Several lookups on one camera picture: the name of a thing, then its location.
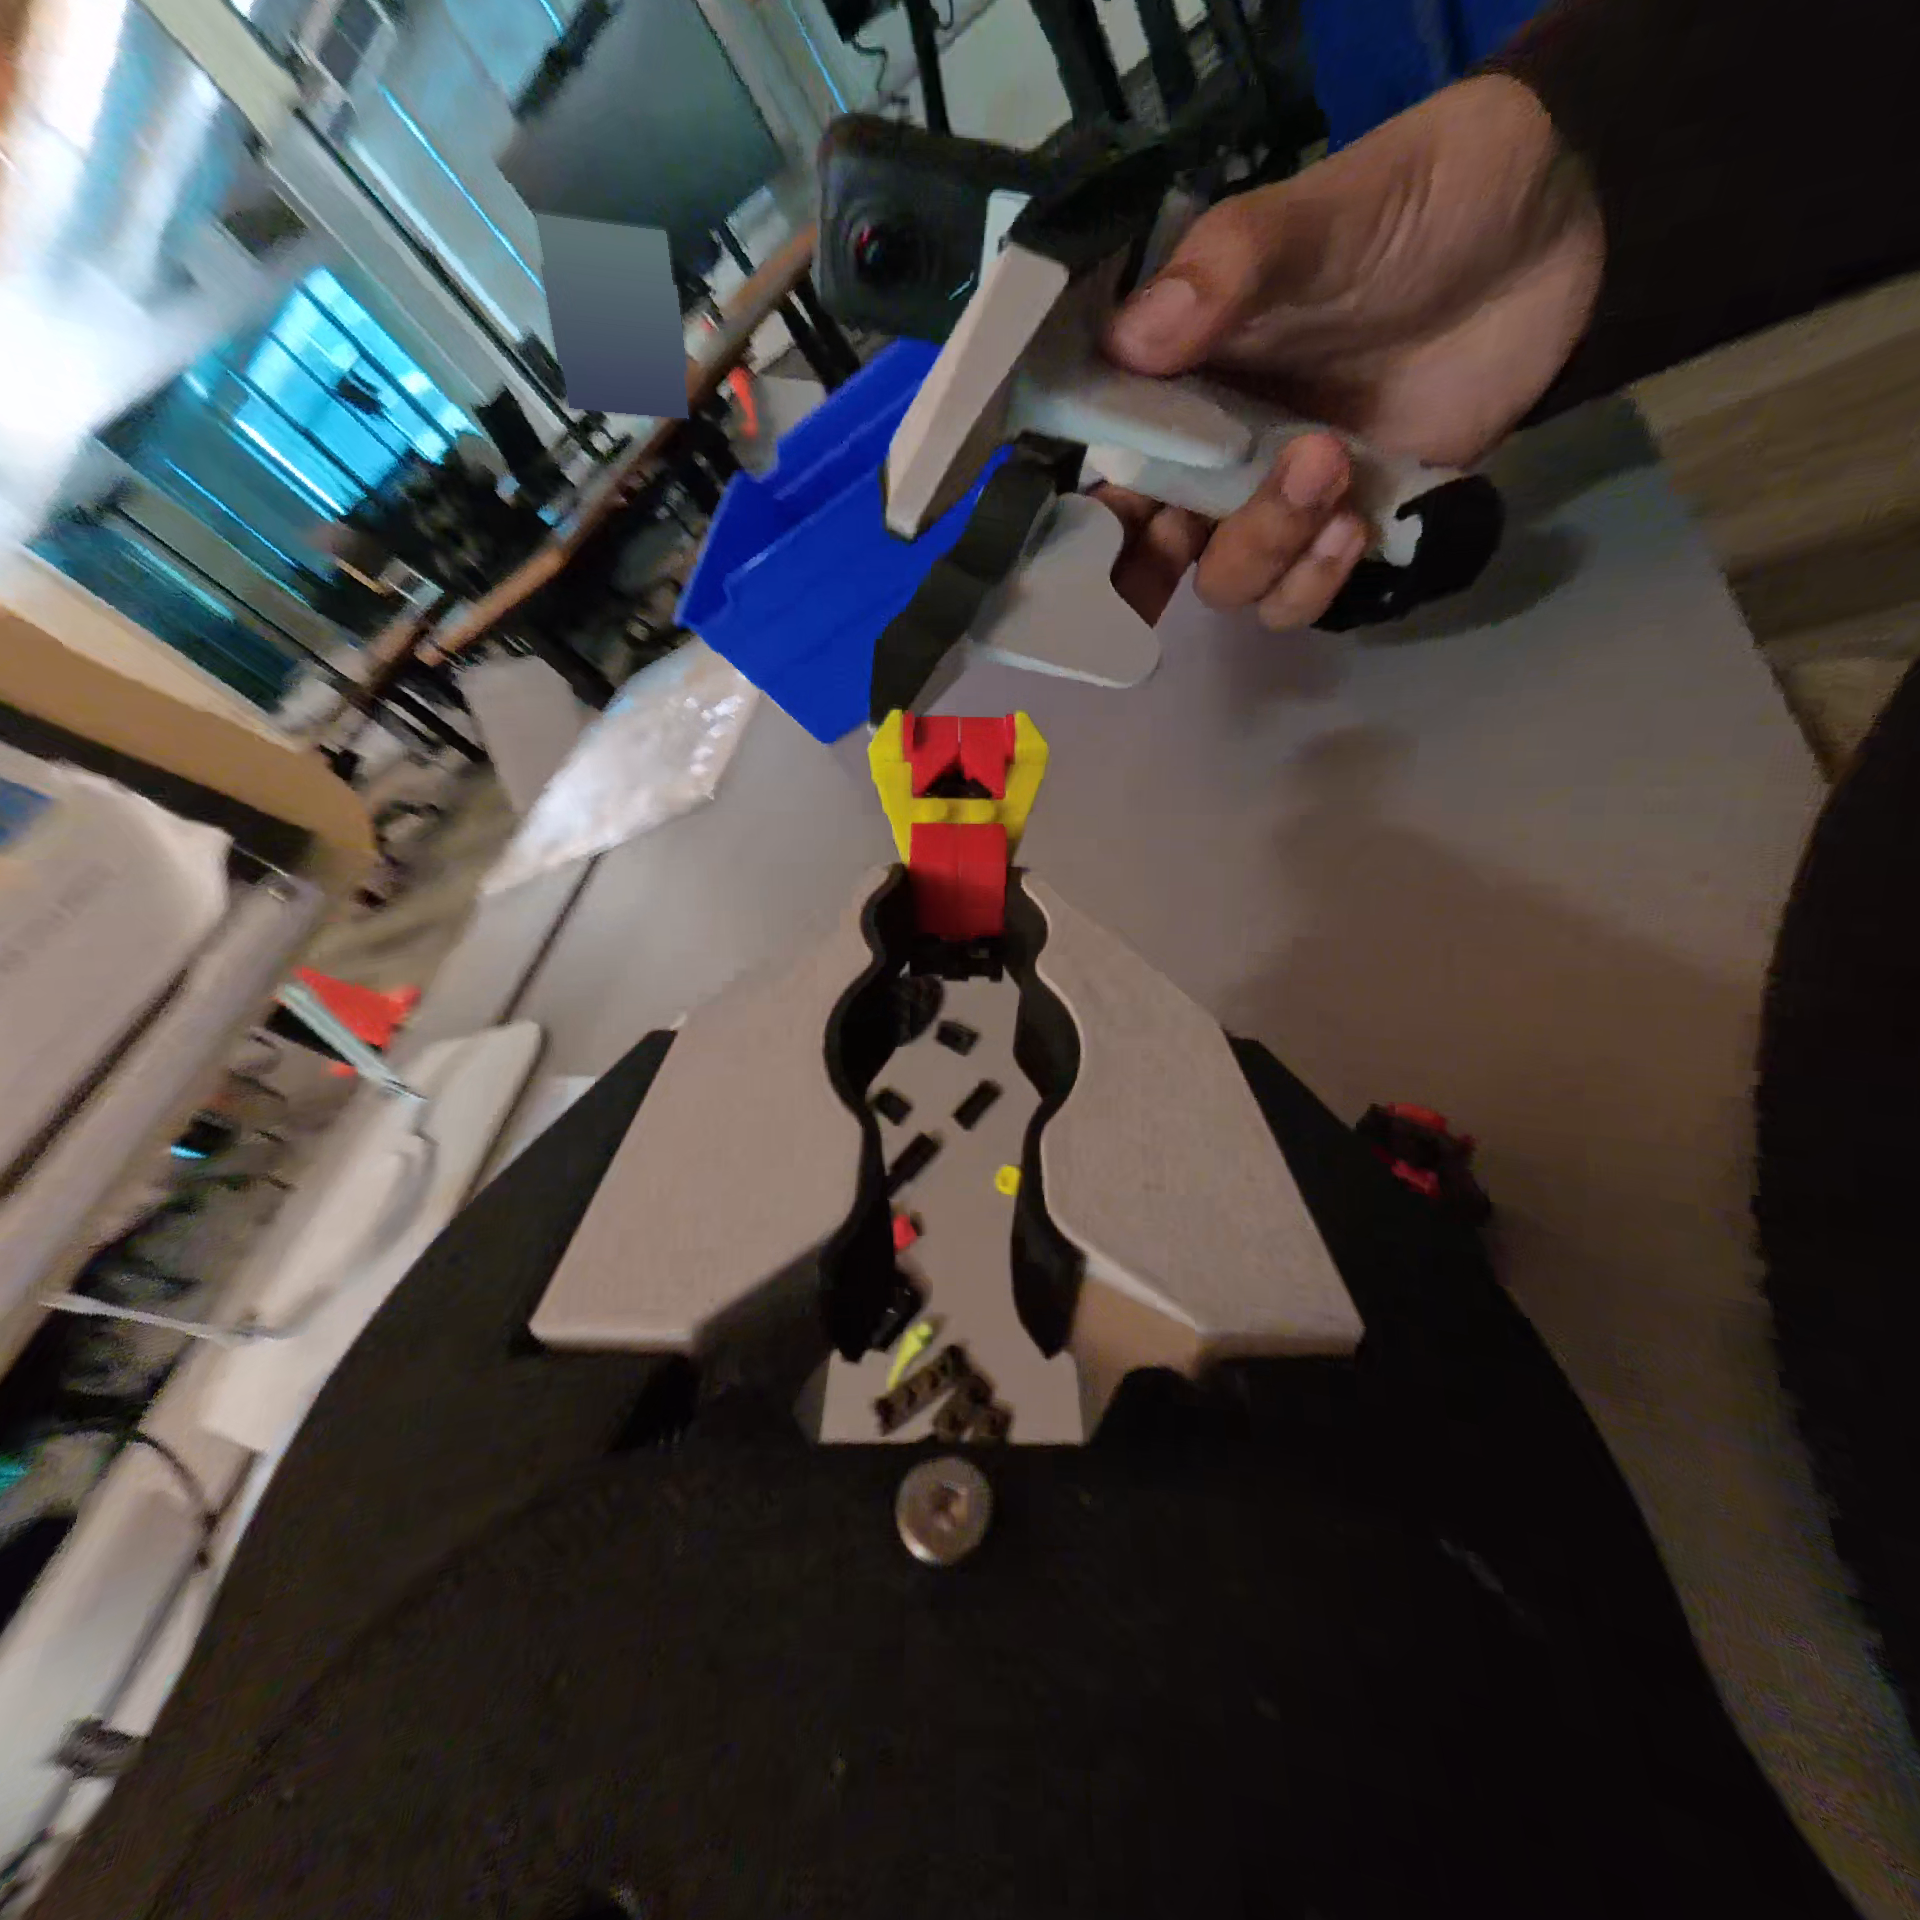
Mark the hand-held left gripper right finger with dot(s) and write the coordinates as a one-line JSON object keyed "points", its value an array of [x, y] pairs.
{"points": [[1200, 1201]]}

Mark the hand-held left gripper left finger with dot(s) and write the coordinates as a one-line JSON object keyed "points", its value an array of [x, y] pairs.
{"points": [[705, 1201]]}

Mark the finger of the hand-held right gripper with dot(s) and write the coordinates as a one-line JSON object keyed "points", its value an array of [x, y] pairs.
{"points": [[945, 628], [974, 388]]}

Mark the yellow black red lego model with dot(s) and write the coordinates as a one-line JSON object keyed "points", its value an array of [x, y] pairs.
{"points": [[956, 840]]}

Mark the pile of lego pieces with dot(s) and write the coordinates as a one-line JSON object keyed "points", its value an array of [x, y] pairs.
{"points": [[945, 1395]]}

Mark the person's right forearm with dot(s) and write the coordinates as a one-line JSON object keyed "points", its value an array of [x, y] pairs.
{"points": [[1725, 166]]}

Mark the long red black lego assembly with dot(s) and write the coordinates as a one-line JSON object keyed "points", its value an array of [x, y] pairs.
{"points": [[1419, 1154]]}

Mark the person's right hand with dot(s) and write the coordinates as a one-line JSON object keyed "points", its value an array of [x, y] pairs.
{"points": [[1381, 284]]}

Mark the blue bin with square tag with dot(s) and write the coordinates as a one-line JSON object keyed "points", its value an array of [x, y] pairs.
{"points": [[811, 570]]}

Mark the clear plastic bag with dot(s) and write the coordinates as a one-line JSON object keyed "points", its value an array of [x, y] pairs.
{"points": [[630, 763]]}

